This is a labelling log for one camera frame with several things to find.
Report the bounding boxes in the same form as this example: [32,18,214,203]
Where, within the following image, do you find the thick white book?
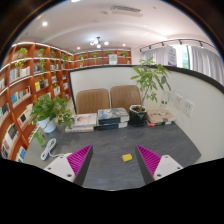
[64,124,95,133]

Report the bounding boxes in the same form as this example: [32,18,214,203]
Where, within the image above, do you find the small tree in black pot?
[129,56,173,128]

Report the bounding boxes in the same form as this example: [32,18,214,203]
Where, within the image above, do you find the leafy plant in white pot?
[29,94,76,147]

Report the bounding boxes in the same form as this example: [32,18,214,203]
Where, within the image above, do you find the black track light rail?
[139,38,214,53]

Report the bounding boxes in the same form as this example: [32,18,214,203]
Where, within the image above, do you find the orange bookshelf unit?
[0,40,133,161]

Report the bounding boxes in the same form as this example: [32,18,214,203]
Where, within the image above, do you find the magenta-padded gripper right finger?
[134,143,184,186]

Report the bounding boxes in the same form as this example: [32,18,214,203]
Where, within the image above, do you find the tan padded chair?
[75,88,111,115]
[110,85,143,113]

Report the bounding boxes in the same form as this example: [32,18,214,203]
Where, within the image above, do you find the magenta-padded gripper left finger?
[43,143,95,187]

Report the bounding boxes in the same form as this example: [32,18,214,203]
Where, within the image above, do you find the dark blue thick book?
[96,121,129,131]

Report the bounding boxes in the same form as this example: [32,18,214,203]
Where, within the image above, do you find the white wall socket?
[173,93,184,110]
[182,99,195,118]

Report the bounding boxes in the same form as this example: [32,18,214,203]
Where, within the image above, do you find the coiled white power cable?
[40,137,66,162]

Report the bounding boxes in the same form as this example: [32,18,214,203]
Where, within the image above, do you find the clear sign stand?
[159,90,173,115]

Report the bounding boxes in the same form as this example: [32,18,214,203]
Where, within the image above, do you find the ceiling air vent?
[109,4,144,18]

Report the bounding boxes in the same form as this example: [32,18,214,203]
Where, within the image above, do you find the white curtain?
[139,44,224,86]

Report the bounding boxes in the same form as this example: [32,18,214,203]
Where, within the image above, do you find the red spine book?
[146,119,173,128]

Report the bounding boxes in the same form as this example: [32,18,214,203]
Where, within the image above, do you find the ceiling globe chandelier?
[89,36,110,49]

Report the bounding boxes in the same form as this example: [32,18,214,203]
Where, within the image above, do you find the small yellow charger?
[121,153,134,163]

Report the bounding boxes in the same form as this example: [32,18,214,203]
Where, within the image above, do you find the recessed ceiling lights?
[40,20,128,51]

